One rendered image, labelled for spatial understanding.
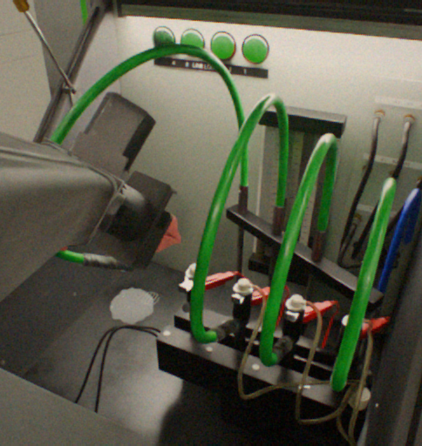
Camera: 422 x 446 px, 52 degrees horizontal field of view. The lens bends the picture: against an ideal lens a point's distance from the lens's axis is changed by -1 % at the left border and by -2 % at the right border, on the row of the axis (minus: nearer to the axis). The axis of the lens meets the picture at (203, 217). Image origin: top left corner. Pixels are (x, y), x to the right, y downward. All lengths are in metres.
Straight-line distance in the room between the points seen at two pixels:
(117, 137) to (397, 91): 0.49
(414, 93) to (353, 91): 0.09
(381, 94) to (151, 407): 0.66
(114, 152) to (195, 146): 0.51
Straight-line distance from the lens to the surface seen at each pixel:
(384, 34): 0.72
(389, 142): 0.79
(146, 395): 0.87
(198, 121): 0.88
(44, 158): 0.17
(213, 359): 0.72
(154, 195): 0.50
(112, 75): 0.56
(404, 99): 0.77
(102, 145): 0.41
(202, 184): 0.94
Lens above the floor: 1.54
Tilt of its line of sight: 33 degrees down
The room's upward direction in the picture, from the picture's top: straight up
